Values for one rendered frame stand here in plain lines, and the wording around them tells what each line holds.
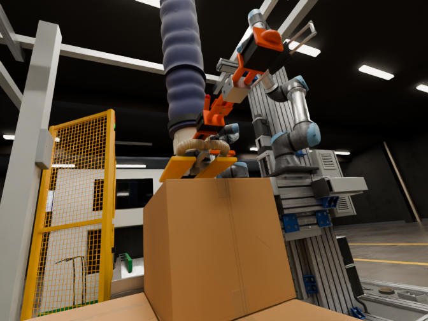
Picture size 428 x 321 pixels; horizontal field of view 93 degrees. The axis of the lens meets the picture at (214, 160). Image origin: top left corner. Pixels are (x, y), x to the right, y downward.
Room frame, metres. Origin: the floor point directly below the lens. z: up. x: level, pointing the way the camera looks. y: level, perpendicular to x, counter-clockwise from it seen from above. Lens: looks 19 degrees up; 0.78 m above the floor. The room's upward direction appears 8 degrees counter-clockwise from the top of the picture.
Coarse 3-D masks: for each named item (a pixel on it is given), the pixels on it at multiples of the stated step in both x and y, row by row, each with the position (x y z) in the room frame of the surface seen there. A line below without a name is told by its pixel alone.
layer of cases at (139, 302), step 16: (96, 304) 1.02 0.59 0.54; (112, 304) 0.98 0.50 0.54; (128, 304) 0.95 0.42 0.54; (144, 304) 0.92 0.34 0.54; (288, 304) 0.72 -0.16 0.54; (304, 304) 0.71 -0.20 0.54; (32, 320) 0.91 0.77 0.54; (48, 320) 0.88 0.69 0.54; (64, 320) 0.86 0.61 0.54; (80, 320) 0.83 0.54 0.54; (96, 320) 0.81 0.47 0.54; (112, 320) 0.79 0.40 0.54; (128, 320) 0.77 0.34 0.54; (144, 320) 0.76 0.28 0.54; (160, 320) 0.74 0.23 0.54; (240, 320) 0.66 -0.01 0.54; (256, 320) 0.65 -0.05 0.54; (272, 320) 0.63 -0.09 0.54; (288, 320) 0.62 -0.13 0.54; (304, 320) 0.61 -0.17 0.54; (320, 320) 0.60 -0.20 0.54; (336, 320) 0.59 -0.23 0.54; (352, 320) 0.58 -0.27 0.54
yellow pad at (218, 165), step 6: (216, 162) 0.83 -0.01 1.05; (222, 162) 0.84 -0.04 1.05; (228, 162) 0.85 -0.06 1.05; (234, 162) 0.87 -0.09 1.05; (204, 168) 0.95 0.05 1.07; (210, 168) 0.90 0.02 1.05; (216, 168) 0.92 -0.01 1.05; (222, 168) 0.93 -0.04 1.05; (204, 174) 0.99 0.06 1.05; (210, 174) 1.00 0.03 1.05; (216, 174) 1.02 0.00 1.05
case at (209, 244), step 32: (160, 192) 0.66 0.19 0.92; (192, 192) 0.63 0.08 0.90; (224, 192) 0.68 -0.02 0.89; (256, 192) 0.74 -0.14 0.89; (160, 224) 0.68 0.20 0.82; (192, 224) 0.62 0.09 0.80; (224, 224) 0.67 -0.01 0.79; (256, 224) 0.73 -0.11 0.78; (160, 256) 0.70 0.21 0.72; (192, 256) 0.62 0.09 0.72; (224, 256) 0.67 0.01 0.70; (256, 256) 0.72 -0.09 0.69; (160, 288) 0.72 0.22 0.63; (192, 288) 0.62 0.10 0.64; (224, 288) 0.66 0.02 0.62; (256, 288) 0.71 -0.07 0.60; (288, 288) 0.76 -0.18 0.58; (192, 320) 0.61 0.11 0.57; (224, 320) 0.65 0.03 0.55
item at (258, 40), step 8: (256, 32) 0.35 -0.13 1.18; (248, 40) 0.38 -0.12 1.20; (256, 40) 0.35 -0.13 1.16; (264, 40) 0.35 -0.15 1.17; (248, 48) 0.39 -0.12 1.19; (256, 48) 0.36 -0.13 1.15; (264, 48) 0.37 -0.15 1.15; (272, 48) 0.37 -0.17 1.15; (280, 48) 0.37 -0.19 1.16; (240, 56) 0.42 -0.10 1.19; (248, 56) 0.40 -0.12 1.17; (256, 56) 0.38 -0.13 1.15; (264, 56) 0.39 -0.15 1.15; (272, 56) 0.39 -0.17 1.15; (240, 64) 0.41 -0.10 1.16; (248, 64) 0.41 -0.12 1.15; (256, 64) 0.41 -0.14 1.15; (264, 64) 0.41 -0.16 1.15; (256, 72) 0.44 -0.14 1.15; (264, 72) 0.44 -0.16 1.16
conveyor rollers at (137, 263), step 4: (124, 260) 3.16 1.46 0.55; (132, 260) 2.96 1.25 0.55; (136, 260) 2.89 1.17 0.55; (140, 260) 2.83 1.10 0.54; (124, 264) 2.59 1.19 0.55; (132, 264) 2.46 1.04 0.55; (136, 264) 2.40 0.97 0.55; (140, 264) 2.33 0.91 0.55; (124, 268) 2.18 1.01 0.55; (132, 268) 2.13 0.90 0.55; (136, 268) 2.06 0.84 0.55; (140, 268) 2.07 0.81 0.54; (124, 272) 1.93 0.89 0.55; (128, 272) 1.87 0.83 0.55; (132, 272) 1.88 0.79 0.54; (136, 272) 1.81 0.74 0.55; (140, 272) 1.82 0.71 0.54; (124, 276) 1.69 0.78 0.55; (128, 276) 1.63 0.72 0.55
